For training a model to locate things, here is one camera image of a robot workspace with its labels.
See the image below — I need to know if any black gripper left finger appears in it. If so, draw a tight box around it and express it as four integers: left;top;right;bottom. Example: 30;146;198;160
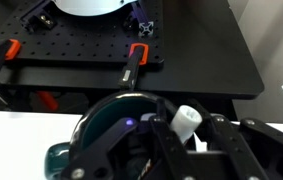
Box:
60;118;195;180

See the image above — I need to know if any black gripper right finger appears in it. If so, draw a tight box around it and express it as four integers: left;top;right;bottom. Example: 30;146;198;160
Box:
194;99;283;180

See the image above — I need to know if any red Expo marker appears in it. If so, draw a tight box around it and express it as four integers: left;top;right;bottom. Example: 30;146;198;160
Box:
140;105;203;180

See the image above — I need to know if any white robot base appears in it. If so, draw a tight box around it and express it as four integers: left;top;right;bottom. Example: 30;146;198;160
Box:
52;0;137;16

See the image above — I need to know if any dark teal mug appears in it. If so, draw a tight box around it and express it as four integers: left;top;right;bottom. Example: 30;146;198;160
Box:
44;91;195;180

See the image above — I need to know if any orange black clamp near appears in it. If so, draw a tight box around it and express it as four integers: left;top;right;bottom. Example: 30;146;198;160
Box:
118;43;149;90

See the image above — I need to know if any black perforated breadboard base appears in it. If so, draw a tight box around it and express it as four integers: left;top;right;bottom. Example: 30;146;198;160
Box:
0;0;164;65

